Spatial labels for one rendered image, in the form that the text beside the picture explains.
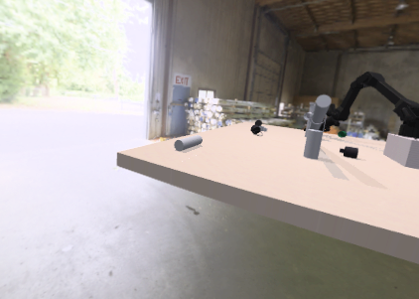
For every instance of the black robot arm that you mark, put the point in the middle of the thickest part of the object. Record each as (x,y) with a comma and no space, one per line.
(406,109)

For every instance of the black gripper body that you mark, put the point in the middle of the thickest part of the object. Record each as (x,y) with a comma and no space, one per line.
(326,127)

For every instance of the pale grey open-top cup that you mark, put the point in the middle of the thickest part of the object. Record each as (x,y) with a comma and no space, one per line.
(307,115)

